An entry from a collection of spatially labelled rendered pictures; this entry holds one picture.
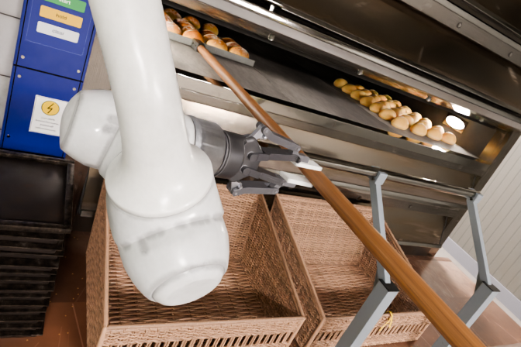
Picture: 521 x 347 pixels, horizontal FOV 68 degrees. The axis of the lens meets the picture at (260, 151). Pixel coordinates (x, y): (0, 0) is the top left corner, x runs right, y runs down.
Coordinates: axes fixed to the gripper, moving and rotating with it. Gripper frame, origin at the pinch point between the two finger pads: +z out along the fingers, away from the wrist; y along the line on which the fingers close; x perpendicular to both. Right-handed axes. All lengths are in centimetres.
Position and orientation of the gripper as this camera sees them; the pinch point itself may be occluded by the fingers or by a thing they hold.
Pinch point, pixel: (300, 171)
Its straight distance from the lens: 72.9
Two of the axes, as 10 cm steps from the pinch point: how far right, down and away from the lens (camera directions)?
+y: -4.3, 8.7, 2.6
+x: 5.1, 4.7, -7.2
